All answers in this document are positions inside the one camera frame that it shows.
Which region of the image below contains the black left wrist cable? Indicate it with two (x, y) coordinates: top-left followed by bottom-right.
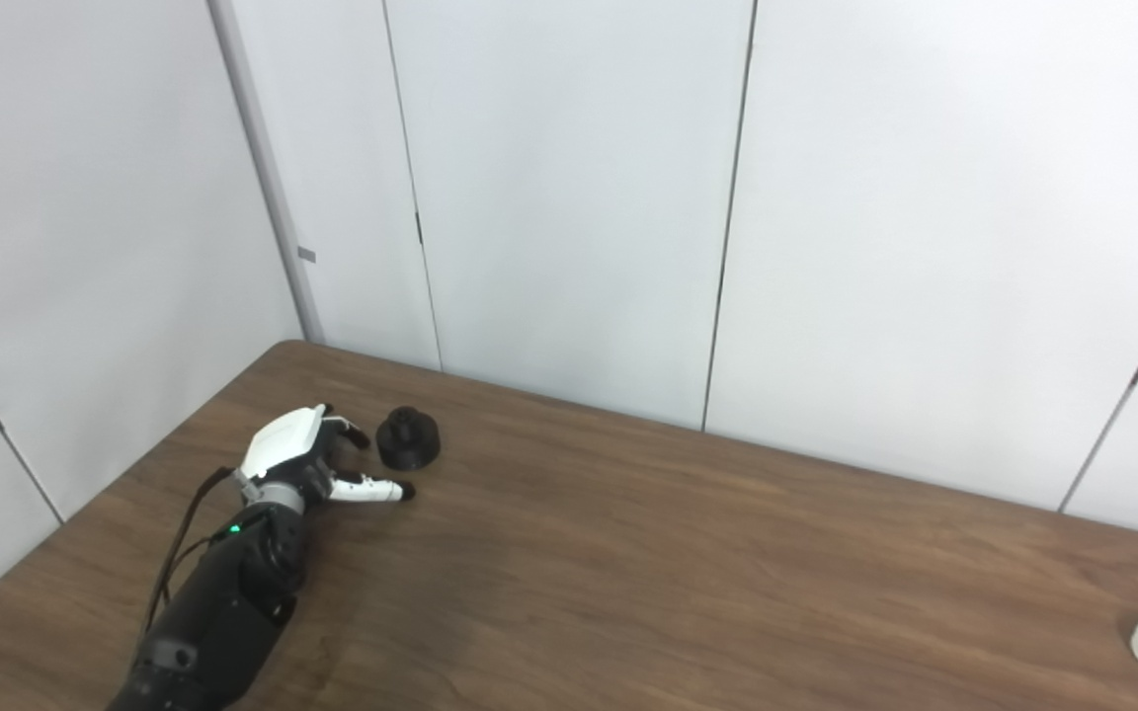
(142, 466), (239, 633)

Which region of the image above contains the grey wall corner post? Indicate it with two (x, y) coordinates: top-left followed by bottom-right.
(206, 0), (325, 345)

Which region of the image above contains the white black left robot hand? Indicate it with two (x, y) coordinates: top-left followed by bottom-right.
(233, 403), (418, 514)

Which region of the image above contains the round black part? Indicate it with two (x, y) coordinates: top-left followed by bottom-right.
(375, 406), (442, 471)

